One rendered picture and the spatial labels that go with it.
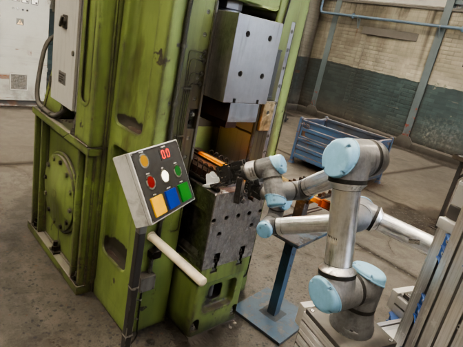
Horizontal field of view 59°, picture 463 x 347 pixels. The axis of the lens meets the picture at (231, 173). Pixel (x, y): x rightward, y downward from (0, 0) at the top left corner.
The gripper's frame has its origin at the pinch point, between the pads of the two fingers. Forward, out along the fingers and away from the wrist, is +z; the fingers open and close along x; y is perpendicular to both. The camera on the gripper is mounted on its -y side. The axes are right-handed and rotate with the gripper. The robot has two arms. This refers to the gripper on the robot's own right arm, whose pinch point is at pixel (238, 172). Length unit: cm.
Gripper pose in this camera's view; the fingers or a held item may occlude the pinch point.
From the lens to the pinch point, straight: 212.4
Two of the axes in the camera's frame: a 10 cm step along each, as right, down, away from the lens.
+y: -1.8, 9.3, 3.2
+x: 7.4, -0.9, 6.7
